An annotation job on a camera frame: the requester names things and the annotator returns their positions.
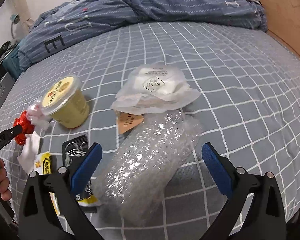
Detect blue striped duvet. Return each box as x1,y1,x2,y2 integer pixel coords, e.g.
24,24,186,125
18,0,268,70

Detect white tissue paper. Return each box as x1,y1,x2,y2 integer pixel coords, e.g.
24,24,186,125
17,132,41,175

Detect grey checked bed sheet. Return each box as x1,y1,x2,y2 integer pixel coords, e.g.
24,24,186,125
0,22,300,239

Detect bubble wrap sheet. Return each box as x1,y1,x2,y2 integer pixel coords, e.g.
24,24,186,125
93,110,203,226

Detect white red plastic bag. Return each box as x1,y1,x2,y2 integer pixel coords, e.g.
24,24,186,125
26,98,51,131

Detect white drawstring pouch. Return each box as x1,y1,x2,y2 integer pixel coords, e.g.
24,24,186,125
111,63,200,115

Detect brown paper tag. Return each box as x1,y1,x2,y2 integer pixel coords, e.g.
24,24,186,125
117,112,143,134

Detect black wet wipe packet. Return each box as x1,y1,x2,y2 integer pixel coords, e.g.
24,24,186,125
62,134,99,213

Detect yellow yogurt cup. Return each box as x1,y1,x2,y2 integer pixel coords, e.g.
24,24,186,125
40,75,89,129

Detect person's left hand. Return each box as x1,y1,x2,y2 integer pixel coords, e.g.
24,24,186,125
0,159,12,201

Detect blue desk lamp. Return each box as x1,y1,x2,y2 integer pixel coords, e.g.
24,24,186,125
10,14,20,39

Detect teal suitcase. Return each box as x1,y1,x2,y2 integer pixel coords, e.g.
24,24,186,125
2,46,23,80

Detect wooden headboard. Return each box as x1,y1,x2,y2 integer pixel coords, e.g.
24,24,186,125
260,0,300,58

